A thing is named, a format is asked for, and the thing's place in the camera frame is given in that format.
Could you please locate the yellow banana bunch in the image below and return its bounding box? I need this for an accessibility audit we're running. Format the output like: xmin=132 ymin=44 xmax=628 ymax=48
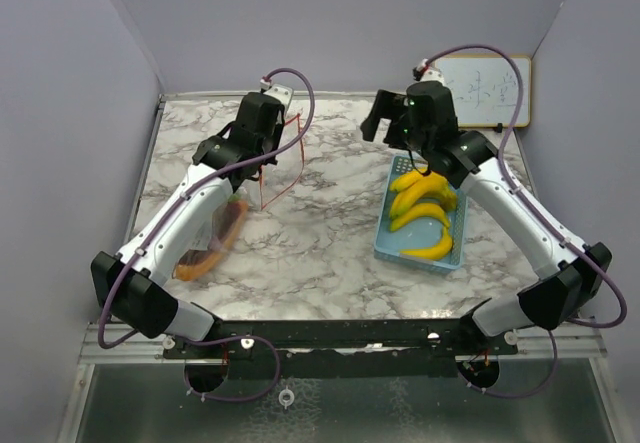
xmin=389 ymin=170 xmax=458 ymax=232

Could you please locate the red orange papaya slice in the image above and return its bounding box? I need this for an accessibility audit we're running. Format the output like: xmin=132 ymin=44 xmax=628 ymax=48
xmin=172 ymin=198 xmax=249 ymax=282

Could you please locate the single yellow banana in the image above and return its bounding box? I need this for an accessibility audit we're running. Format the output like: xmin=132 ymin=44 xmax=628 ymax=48
xmin=400 ymin=227 xmax=454 ymax=261

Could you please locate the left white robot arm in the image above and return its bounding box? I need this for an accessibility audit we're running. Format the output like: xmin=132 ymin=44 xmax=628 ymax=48
xmin=90 ymin=85 xmax=293 ymax=358

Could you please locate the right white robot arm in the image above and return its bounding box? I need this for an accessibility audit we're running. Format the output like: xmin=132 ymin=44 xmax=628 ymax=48
xmin=360 ymin=81 xmax=612 ymax=354

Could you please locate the small whiteboard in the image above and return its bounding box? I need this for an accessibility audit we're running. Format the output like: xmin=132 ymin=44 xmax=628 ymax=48
xmin=435 ymin=54 xmax=518 ymax=128

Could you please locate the blue plastic basket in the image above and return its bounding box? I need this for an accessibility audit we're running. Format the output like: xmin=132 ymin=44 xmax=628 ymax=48
xmin=374 ymin=156 xmax=467 ymax=273

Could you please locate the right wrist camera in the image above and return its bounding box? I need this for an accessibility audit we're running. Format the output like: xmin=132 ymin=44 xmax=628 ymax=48
xmin=412 ymin=59 xmax=445 ymax=84

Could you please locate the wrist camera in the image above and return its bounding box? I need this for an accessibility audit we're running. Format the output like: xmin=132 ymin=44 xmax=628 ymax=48
xmin=260 ymin=77 xmax=294 ymax=113
xmin=412 ymin=59 xmax=445 ymax=84

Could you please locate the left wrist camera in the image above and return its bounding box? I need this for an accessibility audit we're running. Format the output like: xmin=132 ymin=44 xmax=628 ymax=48
xmin=260 ymin=77 xmax=294 ymax=113

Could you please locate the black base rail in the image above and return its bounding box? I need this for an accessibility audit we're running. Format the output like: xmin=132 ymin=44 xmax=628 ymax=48
xmin=163 ymin=318 xmax=517 ymax=381

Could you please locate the white ring pull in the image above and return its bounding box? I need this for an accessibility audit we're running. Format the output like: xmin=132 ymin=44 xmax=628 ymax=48
xmin=278 ymin=387 xmax=295 ymax=409

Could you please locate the aluminium extrusion rail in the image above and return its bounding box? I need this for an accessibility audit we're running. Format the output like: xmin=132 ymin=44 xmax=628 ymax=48
xmin=79 ymin=320 xmax=608 ymax=364

